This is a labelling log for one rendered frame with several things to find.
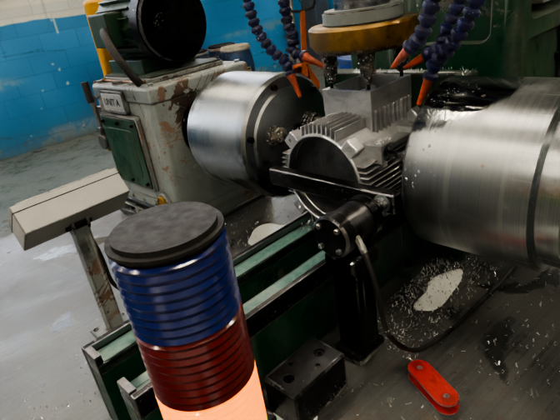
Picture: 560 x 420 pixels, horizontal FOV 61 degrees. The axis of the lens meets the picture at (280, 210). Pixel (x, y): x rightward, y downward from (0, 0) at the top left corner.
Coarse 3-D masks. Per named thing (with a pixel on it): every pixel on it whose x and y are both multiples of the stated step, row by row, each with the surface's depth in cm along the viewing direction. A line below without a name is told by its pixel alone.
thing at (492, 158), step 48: (432, 96) 64; (480, 96) 60; (528, 96) 56; (432, 144) 61; (480, 144) 57; (528, 144) 53; (432, 192) 62; (480, 192) 57; (528, 192) 53; (432, 240) 69; (480, 240) 61; (528, 240) 56
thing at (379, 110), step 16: (352, 80) 86; (384, 80) 86; (400, 80) 80; (336, 96) 80; (352, 96) 78; (368, 96) 76; (384, 96) 78; (400, 96) 81; (352, 112) 79; (368, 112) 77; (384, 112) 79; (400, 112) 82; (368, 128) 78
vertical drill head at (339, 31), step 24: (336, 0) 75; (360, 0) 72; (384, 0) 73; (336, 24) 74; (360, 24) 72; (384, 24) 70; (408, 24) 71; (312, 48) 77; (336, 48) 73; (360, 48) 71; (384, 48) 72; (336, 72) 80; (360, 72) 75
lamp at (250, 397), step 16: (256, 368) 29; (256, 384) 28; (240, 400) 26; (256, 400) 28; (176, 416) 26; (192, 416) 25; (208, 416) 26; (224, 416) 26; (240, 416) 27; (256, 416) 28
